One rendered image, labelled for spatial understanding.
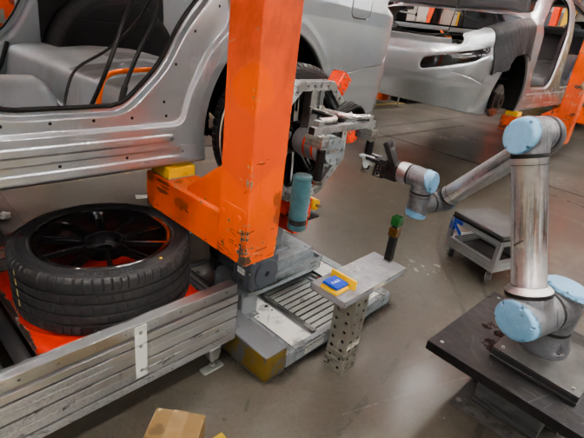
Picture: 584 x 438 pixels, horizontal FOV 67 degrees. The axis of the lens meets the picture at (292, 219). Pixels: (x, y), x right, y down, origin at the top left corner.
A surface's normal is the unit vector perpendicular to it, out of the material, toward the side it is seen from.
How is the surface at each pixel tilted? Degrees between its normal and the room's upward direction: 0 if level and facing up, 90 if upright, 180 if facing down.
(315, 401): 0
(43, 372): 90
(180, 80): 90
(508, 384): 0
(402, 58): 86
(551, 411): 0
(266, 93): 90
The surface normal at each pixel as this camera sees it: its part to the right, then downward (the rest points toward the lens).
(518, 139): -0.87, 0.00
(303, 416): 0.11, -0.90
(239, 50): -0.69, 0.22
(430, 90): -0.43, 0.61
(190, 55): 0.71, 0.37
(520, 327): -0.86, 0.22
